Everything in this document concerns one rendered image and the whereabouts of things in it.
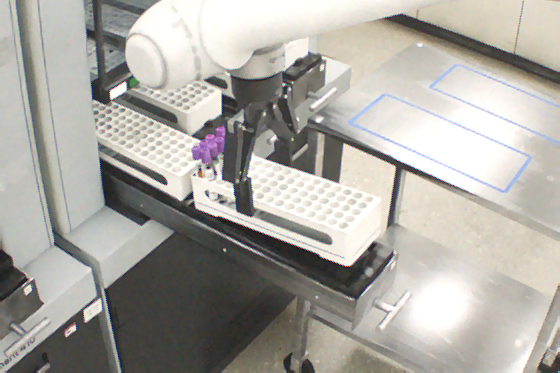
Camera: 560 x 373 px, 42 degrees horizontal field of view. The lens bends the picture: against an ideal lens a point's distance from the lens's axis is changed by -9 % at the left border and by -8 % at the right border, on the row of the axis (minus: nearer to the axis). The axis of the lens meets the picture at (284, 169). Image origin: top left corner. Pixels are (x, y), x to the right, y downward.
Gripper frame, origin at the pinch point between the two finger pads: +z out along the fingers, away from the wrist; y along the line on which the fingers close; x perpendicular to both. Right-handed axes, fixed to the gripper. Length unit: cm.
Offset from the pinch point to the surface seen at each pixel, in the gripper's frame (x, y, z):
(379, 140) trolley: -4.1, 29.9, 6.7
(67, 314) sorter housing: 22.7, -28.9, 17.9
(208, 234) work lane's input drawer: 7.0, -6.9, 8.2
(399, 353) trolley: -11, 30, 62
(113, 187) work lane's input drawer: 29.3, -6.9, 6.9
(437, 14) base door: 71, 229, 67
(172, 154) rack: 18.5, -1.1, -0.4
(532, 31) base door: 23, 229, 63
